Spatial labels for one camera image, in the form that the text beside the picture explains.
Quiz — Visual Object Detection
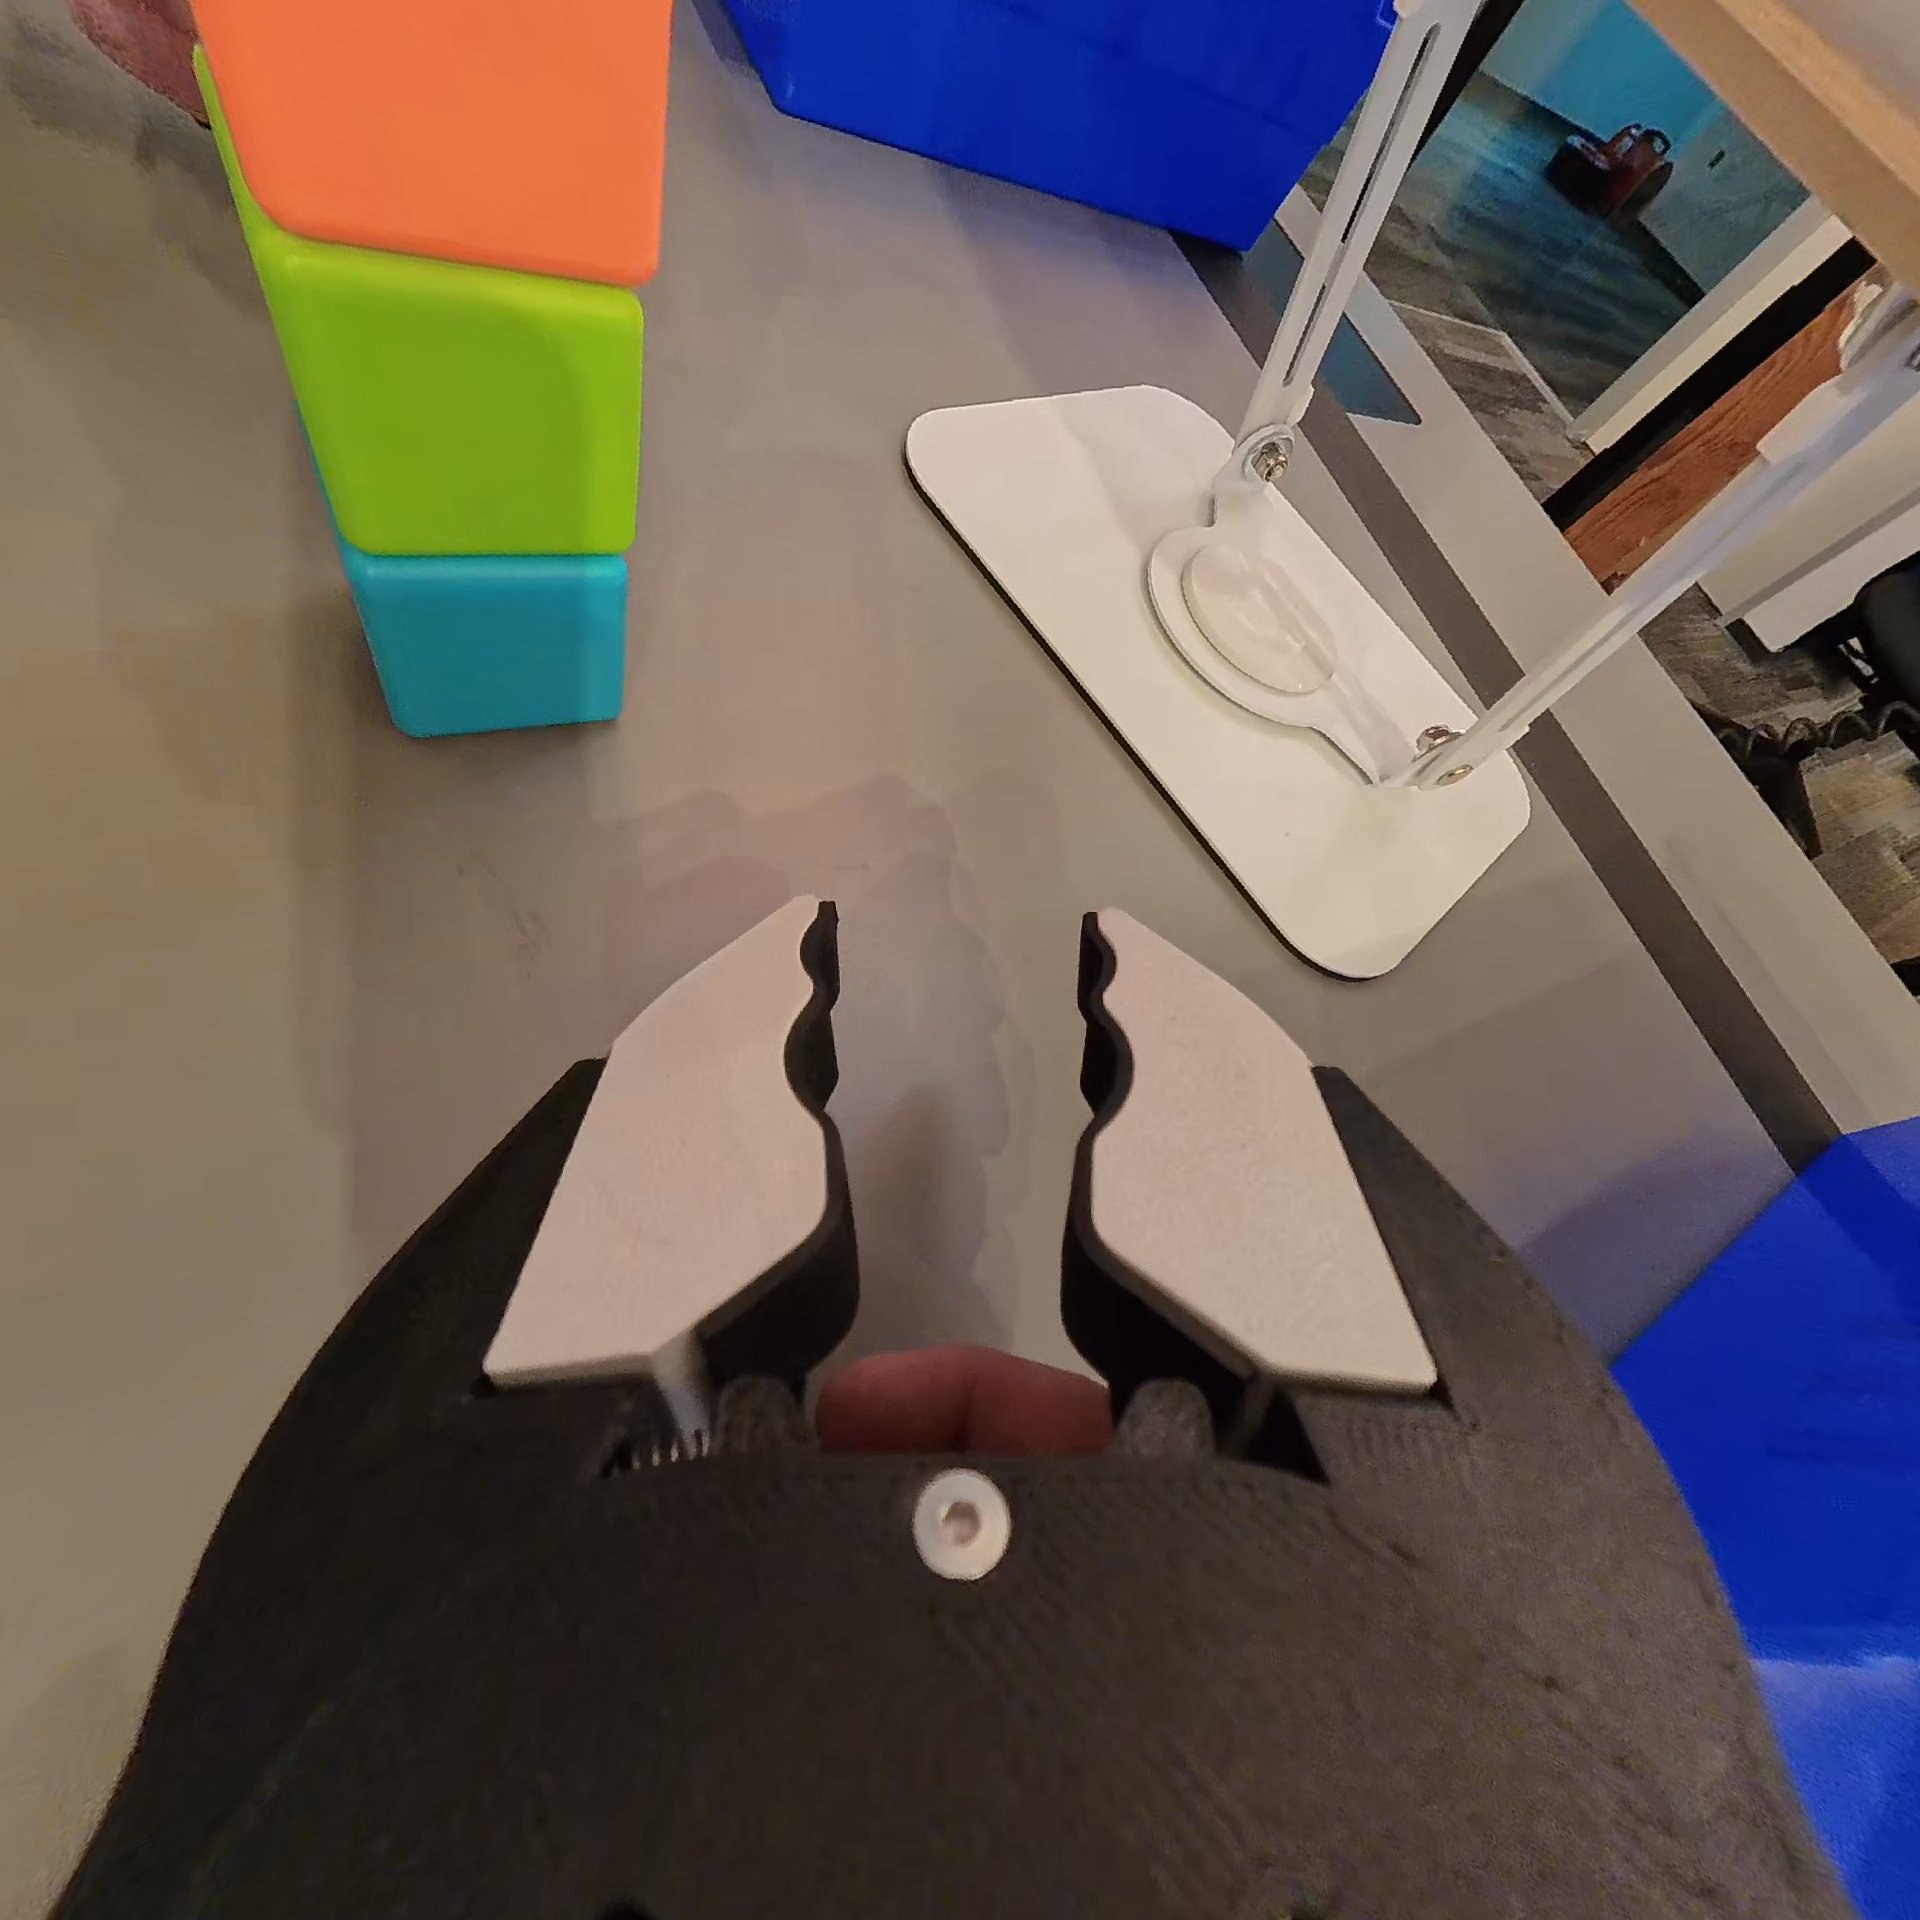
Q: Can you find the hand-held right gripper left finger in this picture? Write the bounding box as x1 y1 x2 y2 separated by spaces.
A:
481 894 863 1429

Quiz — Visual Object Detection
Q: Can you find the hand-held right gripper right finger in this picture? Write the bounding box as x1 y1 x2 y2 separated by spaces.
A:
1058 905 1440 1440

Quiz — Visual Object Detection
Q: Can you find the cyan cube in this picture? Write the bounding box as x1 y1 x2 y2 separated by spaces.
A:
301 404 630 740

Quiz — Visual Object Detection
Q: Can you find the blue plastic bin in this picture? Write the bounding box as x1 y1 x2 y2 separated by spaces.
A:
1608 1115 1920 1920
721 0 1405 251

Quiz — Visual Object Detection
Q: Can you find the green cube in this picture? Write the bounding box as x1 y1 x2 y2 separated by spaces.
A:
194 44 648 560

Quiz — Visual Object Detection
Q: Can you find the orange cube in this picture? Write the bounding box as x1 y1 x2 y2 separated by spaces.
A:
186 0 674 288

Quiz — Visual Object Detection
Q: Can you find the person's right hand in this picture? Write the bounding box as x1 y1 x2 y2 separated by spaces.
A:
816 1343 1117 1457

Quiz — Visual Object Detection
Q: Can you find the white document stand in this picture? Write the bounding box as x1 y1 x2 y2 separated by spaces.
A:
905 0 1920 983

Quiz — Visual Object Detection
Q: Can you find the brown wooden panel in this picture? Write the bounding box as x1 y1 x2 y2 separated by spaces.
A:
1560 269 1884 589

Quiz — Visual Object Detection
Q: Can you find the dark red bag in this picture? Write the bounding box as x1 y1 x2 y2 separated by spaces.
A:
1549 123 1678 228

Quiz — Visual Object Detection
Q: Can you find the black coiled cable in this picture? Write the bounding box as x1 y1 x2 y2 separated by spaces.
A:
1686 701 1884 773

